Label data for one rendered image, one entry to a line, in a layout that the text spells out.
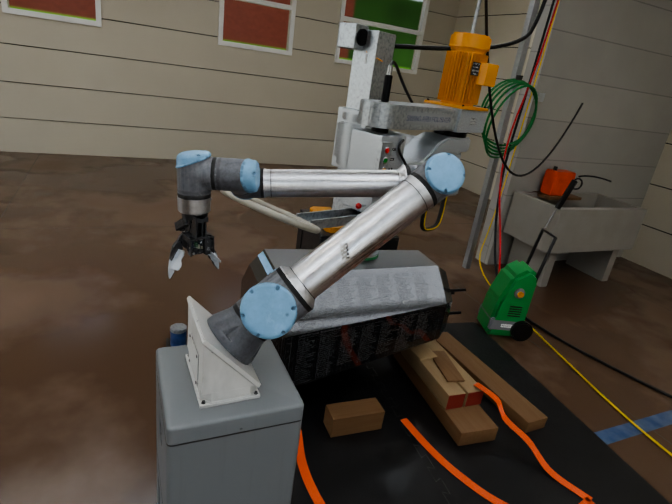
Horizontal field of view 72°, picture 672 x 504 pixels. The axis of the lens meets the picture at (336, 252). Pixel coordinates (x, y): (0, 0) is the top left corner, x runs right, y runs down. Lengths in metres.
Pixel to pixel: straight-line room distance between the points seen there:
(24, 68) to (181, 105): 2.15
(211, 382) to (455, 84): 2.17
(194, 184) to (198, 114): 7.09
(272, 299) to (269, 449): 0.53
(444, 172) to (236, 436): 0.96
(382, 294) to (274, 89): 6.46
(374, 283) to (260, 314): 1.40
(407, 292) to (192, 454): 1.56
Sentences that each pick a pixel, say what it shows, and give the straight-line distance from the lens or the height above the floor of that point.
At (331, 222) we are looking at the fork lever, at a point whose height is 1.08.
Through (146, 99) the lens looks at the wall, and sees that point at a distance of 8.29.
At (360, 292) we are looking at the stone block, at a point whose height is 0.71.
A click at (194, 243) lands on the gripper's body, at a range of 1.37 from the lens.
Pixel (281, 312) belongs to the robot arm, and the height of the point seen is 1.20.
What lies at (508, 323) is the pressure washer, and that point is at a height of 0.13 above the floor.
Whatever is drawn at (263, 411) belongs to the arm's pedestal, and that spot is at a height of 0.85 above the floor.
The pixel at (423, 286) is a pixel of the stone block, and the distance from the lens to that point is 2.71.
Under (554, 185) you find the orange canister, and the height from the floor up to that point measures 0.98.
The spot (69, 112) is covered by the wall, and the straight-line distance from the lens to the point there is 8.33.
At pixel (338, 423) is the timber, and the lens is 2.57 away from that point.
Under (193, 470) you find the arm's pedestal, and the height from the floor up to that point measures 0.68.
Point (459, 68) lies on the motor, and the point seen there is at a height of 1.89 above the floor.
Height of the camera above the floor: 1.80
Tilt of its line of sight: 21 degrees down
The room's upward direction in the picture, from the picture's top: 8 degrees clockwise
